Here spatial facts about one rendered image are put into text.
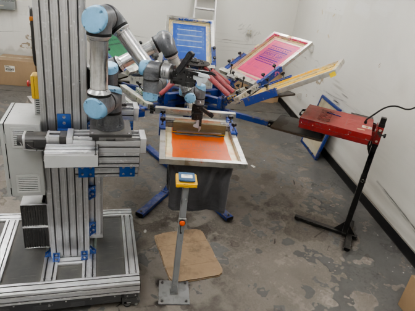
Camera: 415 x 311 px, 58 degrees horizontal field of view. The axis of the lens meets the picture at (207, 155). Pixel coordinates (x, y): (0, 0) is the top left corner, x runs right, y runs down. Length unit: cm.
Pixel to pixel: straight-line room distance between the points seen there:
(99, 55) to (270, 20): 551
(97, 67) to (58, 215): 111
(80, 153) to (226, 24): 529
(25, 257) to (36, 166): 77
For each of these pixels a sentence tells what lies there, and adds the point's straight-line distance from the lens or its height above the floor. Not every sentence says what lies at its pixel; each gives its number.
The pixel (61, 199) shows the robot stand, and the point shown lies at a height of 70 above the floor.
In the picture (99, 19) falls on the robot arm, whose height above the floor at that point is 185.
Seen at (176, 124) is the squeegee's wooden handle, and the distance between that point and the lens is 288.
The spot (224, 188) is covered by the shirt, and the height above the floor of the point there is 74.
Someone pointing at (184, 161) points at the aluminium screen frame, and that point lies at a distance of 245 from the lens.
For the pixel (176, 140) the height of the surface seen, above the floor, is 95.
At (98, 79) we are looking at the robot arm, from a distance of 192.
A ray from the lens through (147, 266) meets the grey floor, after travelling 308.
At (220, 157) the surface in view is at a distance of 263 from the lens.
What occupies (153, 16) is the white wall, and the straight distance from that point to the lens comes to 694.
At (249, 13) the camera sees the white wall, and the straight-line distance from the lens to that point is 708.
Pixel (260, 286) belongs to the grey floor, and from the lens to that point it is 308.
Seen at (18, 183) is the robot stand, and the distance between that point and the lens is 248.
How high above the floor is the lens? 210
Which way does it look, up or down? 26 degrees down
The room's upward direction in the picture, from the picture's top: 8 degrees clockwise
